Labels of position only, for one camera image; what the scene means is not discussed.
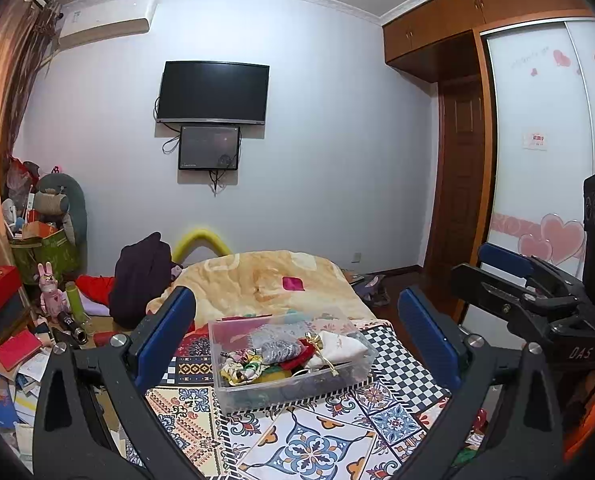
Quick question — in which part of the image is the brown wooden door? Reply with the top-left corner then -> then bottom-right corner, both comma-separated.
425,75 -> 485,286

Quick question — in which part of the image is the red cloth piece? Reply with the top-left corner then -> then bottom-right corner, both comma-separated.
278,338 -> 321,371

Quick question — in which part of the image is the yellow foam tube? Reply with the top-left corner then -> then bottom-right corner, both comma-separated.
172,227 -> 231,263

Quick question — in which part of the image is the white air conditioner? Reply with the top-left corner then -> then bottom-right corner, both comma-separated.
58,0 -> 157,51

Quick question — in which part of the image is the dark grey box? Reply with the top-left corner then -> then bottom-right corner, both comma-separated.
0,292 -> 26,336

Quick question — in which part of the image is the grey knit cloth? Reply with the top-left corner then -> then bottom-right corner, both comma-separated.
252,325 -> 303,363

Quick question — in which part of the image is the black flashlight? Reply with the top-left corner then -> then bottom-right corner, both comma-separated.
58,311 -> 88,345

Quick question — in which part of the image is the dark purple backpack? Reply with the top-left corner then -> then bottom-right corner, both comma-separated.
108,232 -> 173,328

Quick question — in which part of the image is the clear plastic storage box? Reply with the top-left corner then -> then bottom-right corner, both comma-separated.
208,306 -> 378,416

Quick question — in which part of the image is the small black wall monitor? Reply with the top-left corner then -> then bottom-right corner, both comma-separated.
178,125 -> 241,171

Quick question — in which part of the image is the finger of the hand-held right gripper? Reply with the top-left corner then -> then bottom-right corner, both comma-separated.
450,262 -> 585,333
479,242 -> 584,301

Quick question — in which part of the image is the pink rabbit figurine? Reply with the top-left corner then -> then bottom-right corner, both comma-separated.
38,262 -> 68,318

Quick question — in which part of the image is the white drawstring pouch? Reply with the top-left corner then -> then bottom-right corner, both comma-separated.
307,330 -> 373,368

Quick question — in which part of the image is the green bottle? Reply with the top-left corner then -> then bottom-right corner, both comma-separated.
65,281 -> 86,318

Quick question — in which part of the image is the black wall television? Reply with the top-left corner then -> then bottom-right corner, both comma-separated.
156,60 -> 271,126

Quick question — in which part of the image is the wooden wardrobe with sliding doors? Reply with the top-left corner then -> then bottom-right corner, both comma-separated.
381,0 -> 595,321

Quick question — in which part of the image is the pair of shoes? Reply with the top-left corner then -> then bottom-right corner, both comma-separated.
352,275 -> 391,306

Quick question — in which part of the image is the brown window curtain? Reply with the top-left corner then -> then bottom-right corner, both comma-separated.
0,0 -> 63,281

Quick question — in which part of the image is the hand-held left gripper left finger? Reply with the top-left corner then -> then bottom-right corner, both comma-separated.
32,285 -> 213,480

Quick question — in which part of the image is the green bag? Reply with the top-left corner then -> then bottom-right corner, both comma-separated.
10,227 -> 81,283

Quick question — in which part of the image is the red plastic bag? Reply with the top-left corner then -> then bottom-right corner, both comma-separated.
8,157 -> 41,201

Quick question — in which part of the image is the pile of papers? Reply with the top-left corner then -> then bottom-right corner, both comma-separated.
12,355 -> 53,426

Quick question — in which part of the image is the patterned bed sheet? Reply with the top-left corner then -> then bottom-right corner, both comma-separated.
128,317 -> 488,480

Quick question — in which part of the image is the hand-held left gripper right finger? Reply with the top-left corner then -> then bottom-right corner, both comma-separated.
395,287 -> 565,480

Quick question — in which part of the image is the floral fabric scrunchie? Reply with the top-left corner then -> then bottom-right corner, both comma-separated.
220,347 -> 266,386

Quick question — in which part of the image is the red book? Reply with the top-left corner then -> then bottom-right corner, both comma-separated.
0,330 -> 43,371

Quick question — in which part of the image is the grey plush toy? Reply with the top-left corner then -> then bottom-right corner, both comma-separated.
34,172 -> 87,248

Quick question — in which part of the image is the beige fleece blanket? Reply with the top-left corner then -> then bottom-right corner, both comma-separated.
145,250 -> 373,323

